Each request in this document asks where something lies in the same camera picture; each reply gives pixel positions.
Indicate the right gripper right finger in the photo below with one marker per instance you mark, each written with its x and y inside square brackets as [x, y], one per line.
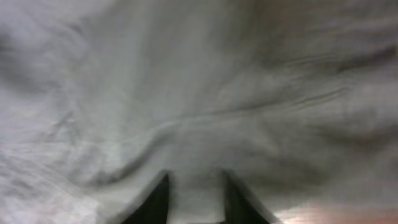
[239, 205]

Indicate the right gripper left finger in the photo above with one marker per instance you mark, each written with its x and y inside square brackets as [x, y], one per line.
[155, 208]

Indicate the grey shorts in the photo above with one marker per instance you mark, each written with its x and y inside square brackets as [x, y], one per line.
[107, 103]

